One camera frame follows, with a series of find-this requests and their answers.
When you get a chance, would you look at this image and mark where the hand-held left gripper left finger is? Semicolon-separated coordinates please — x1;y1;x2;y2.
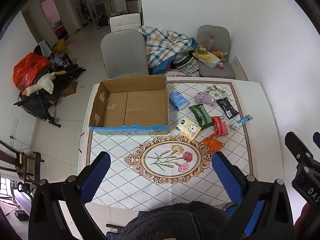
29;151;112;240

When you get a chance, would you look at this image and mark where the blue tissue pack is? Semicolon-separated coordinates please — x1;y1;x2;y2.
169;91;191;111

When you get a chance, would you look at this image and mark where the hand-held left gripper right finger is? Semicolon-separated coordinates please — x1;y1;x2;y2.
211;152;294;240

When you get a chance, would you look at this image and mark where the green packet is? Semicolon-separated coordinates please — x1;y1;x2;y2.
188;103;213;131

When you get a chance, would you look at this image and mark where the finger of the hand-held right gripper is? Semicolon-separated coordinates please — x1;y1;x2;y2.
312;131;320;151
285;131;314;166

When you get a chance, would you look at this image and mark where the blue face mask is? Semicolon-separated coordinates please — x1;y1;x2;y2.
38;40;53;56

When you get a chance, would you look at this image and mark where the black packet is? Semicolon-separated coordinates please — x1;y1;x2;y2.
216;97;239;119

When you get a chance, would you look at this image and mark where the orange plastic bag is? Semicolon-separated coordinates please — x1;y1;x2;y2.
13;53;51;87

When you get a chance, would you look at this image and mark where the dark fleece clothing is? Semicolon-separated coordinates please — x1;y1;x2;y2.
118;201;232;240

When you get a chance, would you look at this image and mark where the yellow and white tissue pack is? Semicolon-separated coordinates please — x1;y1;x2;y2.
195;51;221;69

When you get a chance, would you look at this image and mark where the grey padded chair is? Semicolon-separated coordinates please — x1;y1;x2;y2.
197;25;236;79

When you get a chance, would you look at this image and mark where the light blue powder sachet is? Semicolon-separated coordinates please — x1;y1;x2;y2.
228;114;254;131

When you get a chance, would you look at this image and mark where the small brown cardboard box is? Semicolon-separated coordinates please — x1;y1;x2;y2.
61;78;78;97

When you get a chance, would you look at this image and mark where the white chair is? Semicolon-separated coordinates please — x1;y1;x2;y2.
109;13;142;33

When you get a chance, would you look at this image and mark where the red packet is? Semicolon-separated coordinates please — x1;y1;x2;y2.
211;116;229;137

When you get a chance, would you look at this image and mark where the plaid blanket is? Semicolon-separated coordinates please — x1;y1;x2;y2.
138;25;198;68

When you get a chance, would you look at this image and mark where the grey ribbed chair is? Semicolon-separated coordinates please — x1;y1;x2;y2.
100;29;150;79

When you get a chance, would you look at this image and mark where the black and white striped hat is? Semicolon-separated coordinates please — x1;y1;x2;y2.
172;50;201;74

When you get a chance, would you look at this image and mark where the clear plastic bottle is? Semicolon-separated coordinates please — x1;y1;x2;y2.
206;35;216;52

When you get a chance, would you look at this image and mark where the dark wooden chair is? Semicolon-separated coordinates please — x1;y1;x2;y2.
0;140;45;183

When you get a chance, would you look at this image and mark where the purple cloth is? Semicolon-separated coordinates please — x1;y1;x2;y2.
194;92;218;108

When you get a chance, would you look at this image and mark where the orange packet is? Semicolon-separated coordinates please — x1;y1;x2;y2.
201;133;224;156

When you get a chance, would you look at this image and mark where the yellow bag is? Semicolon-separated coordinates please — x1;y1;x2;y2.
52;39;67;54

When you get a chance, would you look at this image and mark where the black folded stroller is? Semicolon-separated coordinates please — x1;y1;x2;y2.
13;55;87;128

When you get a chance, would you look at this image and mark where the pink cloth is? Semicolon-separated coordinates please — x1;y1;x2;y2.
166;70;200;78

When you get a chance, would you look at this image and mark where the white goose plush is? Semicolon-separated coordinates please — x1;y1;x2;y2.
22;72;56;96

